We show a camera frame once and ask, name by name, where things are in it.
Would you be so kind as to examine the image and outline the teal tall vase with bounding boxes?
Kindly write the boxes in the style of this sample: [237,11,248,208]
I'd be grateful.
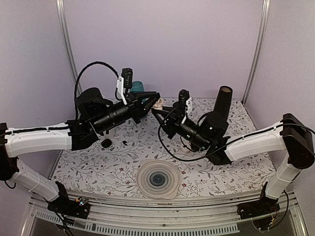
[129,81,149,120]

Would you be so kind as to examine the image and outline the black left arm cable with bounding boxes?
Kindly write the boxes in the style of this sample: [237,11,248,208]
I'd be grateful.
[73,60,120,116]

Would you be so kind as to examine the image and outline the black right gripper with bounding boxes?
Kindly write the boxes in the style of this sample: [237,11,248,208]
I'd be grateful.
[153,106,210,150]

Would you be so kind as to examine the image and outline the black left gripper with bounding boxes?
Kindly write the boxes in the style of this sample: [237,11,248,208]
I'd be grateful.
[94,91,160,134]

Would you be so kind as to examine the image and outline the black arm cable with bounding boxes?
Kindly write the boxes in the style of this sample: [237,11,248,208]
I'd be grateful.
[157,108,284,162]
[73,60,120,116]

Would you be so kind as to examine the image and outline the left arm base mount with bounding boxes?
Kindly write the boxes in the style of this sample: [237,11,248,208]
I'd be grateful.
[47,181,91,219]

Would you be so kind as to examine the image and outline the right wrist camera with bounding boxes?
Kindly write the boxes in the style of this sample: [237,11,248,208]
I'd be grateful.
[178,89,192,115]

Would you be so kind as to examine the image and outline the right aluminium frame post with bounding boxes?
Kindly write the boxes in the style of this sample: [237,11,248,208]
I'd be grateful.
[242,0,271,107]

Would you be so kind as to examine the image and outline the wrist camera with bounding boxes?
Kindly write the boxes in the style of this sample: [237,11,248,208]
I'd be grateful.
[178,89,192,115]
[115,67,133,105]

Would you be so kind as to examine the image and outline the black tall cylinder vase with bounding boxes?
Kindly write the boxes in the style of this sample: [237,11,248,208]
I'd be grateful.
[214,86,233,120]

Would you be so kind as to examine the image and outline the small black earbud case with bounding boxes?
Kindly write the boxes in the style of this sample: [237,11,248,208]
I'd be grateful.
[101,139,112,148]

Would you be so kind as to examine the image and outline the swirl patterned ceramic plate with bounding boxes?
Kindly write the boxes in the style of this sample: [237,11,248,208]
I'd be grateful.
[136,160,181,200]

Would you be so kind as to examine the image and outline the aluminium frame post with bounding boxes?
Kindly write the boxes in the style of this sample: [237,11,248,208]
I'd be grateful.
[242,0,271,107]
[55,0,78,82]

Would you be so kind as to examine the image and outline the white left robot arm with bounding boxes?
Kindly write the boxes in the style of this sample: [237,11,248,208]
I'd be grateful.
[0,88,160,213]

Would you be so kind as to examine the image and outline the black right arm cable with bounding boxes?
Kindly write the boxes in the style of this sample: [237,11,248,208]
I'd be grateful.
[157,108,284,162]

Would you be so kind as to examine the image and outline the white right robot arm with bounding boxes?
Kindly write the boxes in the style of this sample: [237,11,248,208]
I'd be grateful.
[152,107,315,214]

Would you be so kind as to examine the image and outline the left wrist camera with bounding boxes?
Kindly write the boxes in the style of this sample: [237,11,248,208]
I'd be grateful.
[115,67,133,105]

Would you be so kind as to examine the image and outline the small white earbud case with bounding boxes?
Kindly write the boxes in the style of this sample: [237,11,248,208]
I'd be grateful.
[183,145,191,152]

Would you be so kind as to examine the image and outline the white earbud charging case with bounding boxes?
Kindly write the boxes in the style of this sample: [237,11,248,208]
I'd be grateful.
[153,98,164,110]

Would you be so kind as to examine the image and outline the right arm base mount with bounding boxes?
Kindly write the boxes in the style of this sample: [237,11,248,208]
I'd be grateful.
[237,182,280,219]

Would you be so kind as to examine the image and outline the left aluminium frame post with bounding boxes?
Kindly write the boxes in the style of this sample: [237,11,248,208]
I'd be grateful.
[55,0,78,82]

